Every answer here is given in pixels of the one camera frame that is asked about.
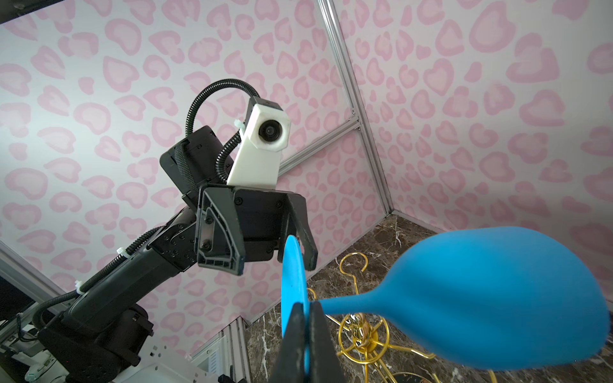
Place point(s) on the aluminium frame corner post left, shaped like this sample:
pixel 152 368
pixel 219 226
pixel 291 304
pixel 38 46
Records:
pixel 350 85

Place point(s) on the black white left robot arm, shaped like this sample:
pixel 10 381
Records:
pixel 103 331

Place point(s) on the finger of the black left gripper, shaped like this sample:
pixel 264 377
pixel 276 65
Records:
pixel 295 223
pixel 219 240

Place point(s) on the gold wire wine glass rack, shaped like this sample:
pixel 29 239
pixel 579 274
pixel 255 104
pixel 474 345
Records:
pixel 372 345

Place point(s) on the blue wine glass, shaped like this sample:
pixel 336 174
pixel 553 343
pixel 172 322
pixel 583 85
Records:
pixel 505 298

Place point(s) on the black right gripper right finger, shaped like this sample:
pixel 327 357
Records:
pixel 324 366

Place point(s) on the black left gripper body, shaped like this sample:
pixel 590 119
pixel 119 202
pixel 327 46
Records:
pixel 260 216

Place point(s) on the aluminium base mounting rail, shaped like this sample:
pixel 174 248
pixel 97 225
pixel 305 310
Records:
pixel 224 357

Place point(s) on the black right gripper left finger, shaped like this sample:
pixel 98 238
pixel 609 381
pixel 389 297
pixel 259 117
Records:
pixel 289 366

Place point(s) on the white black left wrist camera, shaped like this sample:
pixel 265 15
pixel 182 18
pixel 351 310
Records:
pixel 264 136

